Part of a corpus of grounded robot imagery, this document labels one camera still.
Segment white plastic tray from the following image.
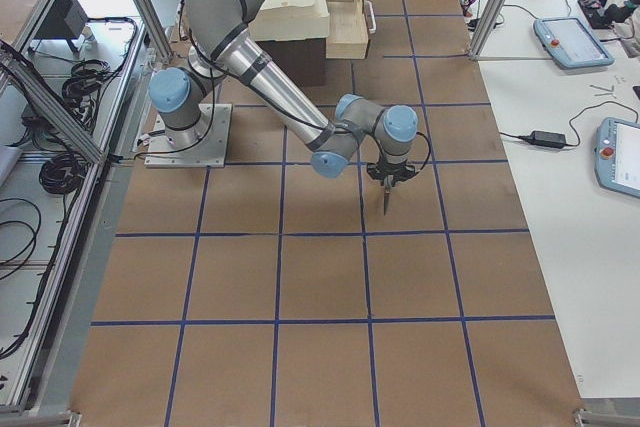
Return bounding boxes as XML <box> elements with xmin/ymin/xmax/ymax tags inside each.
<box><xmin>249</xmin><ymin>0</ymin><xmax>330</xmax><ymax>41</ymax></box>

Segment coiled black cables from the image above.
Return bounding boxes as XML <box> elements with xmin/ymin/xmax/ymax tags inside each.
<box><xmin>38</xmin><ymin>59</ymin><xmax>119</xmax><ymax>197</ymax></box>

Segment upper teach pendant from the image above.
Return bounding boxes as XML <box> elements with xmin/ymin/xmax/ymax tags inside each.
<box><xmin>533</xmin><ymin>17</ymin><xmax>615</xmax><ymax>70</ymax></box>

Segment teach pendant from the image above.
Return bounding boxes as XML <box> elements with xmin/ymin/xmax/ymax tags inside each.
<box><xmin>594</xmin><ymin>117</ymin><xmax>640</xmax><ymax>198</ymax></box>
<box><xmin>533</xmin><ymin>17</ymin><xmax>615</xmax><ymax>70</ymax></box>

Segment wooden drawer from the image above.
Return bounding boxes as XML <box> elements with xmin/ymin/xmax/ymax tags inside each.
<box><xmin>326</xmin><ymin>0</ymin><xmax>377</xmax><ymax>60</ymax></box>

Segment dark brown cabinet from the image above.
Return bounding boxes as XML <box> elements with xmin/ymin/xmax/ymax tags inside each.
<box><xmin>257</xmin><ymin>38</ymin><xmax>326</xmax><ymax>87</ymax></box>

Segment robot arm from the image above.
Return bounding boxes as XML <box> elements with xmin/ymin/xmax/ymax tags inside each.
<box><xmin>149</xmin><ymin>0</ymin><xmax>418</xmax><ymax>188</ymax></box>

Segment lower teach pendant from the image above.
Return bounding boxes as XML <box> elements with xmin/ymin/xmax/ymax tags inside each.
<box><xmin>594</xmin><ymin>117</ymin><xmax>640</xmax><ymax>198</ymax></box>

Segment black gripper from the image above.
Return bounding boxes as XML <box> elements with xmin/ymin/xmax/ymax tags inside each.
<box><xmin>366</xmin><ymin>159</ymin><xmax>417</xmax><ymax>183</ymax></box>

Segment black power brick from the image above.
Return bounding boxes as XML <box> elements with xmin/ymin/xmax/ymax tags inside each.
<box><xmin>517</xmin><ymin>130</ymin><xmax>568</xmax><ymax>149</ymax></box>

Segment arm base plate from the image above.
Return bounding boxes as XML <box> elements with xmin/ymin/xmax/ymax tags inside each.
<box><xmin>144</xmin><ymin>103</ymin><xmax>233</xmax><ymax>169</ymax></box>

